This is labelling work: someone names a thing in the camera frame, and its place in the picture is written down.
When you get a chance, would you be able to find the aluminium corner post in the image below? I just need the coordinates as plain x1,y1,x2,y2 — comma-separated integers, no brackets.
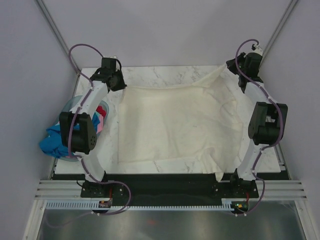
259,0,300,67
34,0,80,77

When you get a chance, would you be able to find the white slotted cable duct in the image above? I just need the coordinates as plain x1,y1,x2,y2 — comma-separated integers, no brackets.
45,199,234,211

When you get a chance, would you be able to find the left aluminium corner post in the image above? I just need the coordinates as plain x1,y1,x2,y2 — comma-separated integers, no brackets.
34,0,80,77

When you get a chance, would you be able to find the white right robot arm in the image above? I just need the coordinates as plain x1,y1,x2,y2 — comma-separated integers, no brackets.
226,49,288,198

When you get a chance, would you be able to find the aluminium frame rail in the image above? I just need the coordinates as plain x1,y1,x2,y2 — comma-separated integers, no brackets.
35,180,307,201

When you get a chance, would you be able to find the cream white t-shirt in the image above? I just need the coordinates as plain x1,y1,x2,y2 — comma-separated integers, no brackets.
118,65,243,181

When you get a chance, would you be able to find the red t-shirt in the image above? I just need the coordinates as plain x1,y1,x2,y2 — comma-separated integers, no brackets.
96,105,107,118

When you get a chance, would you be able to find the pink t-shirt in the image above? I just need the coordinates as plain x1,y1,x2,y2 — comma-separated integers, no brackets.
97,114,104,134

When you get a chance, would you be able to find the blue t-shirt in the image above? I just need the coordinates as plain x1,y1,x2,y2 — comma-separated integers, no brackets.
39,114,103,159

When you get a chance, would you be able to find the right aluminium corner post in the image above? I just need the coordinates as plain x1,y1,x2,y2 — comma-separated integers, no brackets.
259,0,300,67

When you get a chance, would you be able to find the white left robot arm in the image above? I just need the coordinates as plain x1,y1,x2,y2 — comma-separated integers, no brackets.
59,56,127,197

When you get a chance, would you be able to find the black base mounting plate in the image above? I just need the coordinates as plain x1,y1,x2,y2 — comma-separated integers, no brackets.
80,173,259,206

